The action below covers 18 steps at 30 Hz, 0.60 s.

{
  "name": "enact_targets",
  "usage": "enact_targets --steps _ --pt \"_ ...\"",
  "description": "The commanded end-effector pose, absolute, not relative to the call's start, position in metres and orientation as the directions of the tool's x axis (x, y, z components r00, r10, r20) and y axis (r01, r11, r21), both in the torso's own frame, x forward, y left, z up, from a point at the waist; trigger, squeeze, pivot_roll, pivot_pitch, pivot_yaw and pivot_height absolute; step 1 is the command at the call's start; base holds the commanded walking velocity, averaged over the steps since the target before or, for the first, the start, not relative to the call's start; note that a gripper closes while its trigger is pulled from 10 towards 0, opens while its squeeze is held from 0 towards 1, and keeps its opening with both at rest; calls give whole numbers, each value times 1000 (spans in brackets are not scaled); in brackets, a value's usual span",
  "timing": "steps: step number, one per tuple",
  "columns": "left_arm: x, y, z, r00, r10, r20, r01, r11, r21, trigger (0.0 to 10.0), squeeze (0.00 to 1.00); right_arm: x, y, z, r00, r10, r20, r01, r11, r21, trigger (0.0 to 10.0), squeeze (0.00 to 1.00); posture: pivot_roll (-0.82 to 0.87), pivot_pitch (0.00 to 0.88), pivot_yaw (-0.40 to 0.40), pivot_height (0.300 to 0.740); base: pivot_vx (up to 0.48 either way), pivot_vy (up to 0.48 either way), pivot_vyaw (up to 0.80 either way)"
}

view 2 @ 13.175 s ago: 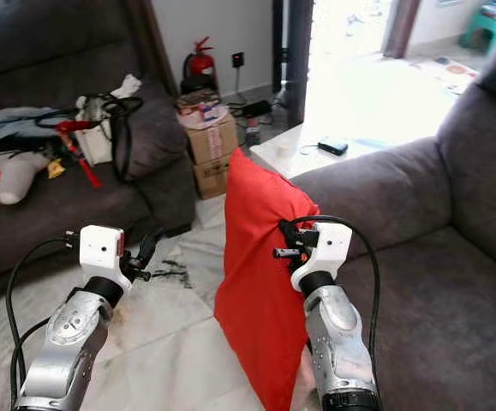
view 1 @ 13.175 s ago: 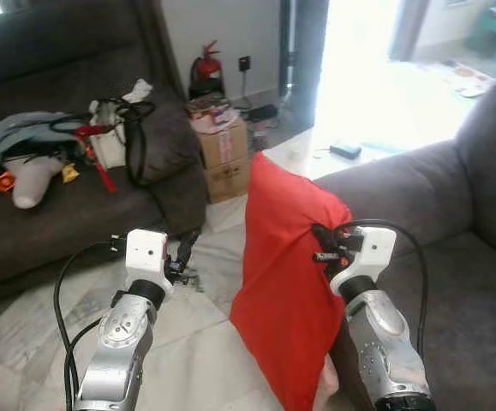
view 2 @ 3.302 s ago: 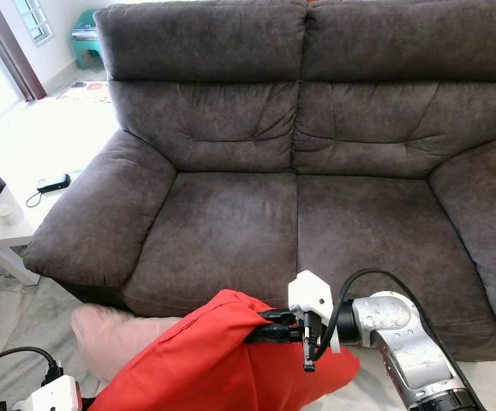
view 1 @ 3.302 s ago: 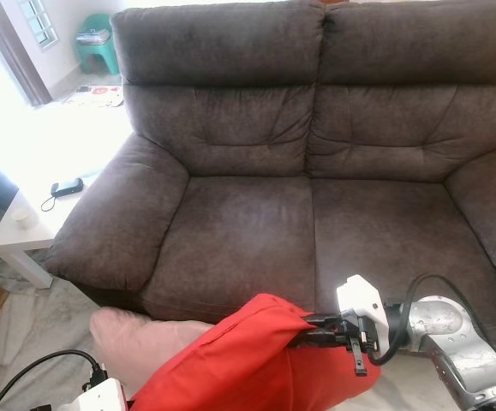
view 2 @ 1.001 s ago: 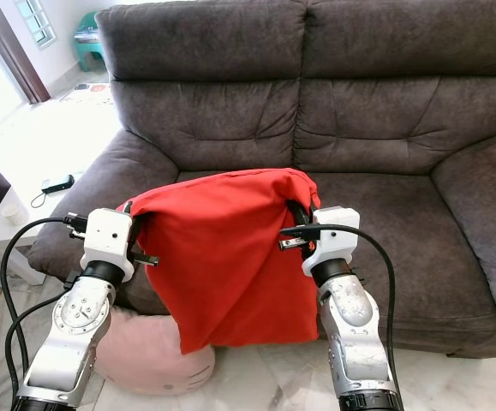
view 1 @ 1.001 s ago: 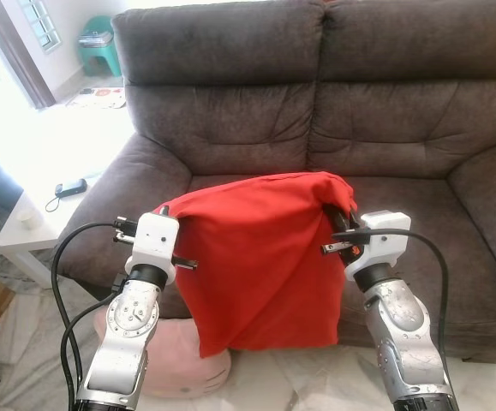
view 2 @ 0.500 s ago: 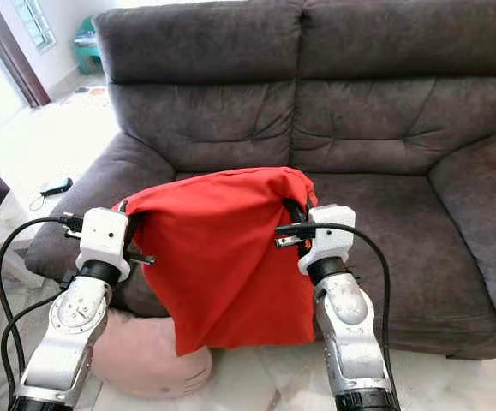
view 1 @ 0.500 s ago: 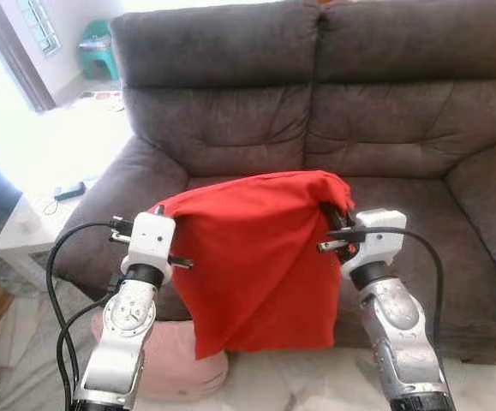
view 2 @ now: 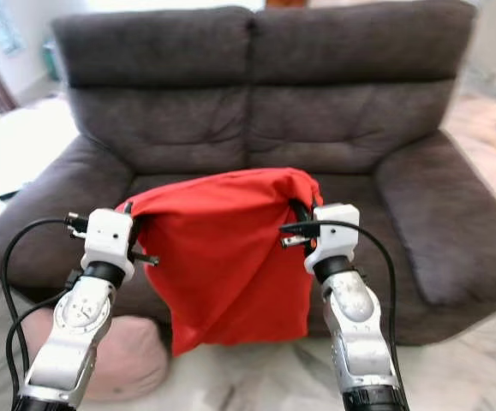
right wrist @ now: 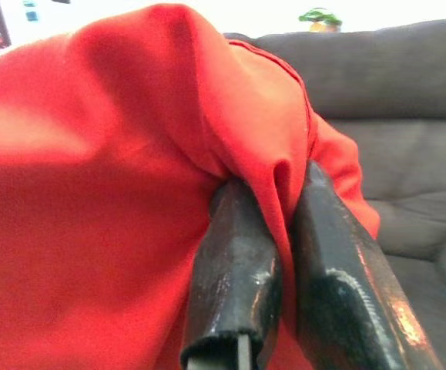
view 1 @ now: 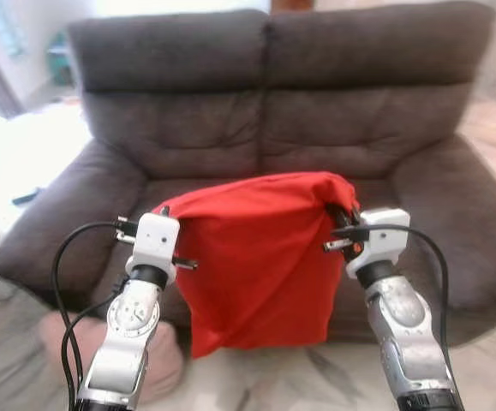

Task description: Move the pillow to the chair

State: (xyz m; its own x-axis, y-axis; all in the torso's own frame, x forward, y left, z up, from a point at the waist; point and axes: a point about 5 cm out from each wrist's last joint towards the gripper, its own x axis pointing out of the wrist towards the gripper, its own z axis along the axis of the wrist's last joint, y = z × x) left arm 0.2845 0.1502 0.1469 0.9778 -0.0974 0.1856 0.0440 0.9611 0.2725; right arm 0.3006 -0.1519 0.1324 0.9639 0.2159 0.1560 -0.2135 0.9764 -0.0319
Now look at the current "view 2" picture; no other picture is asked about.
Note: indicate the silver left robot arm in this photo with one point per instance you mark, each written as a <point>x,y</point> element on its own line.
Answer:
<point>76,330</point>

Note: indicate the teal plastic chair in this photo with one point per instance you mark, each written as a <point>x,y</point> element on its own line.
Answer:
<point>53,60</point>

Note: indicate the grey fabric two-seat sofa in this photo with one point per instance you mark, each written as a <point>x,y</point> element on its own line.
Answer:
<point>282,120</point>

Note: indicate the pink soft cushion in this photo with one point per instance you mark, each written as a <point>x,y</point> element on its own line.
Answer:
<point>136,360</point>

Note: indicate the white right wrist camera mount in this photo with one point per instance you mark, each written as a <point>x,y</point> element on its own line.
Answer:
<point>337,235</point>

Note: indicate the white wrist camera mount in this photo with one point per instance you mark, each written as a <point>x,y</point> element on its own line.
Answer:
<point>337,235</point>
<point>108,240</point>

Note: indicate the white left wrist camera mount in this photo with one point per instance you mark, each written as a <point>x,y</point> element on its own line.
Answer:
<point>108,240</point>

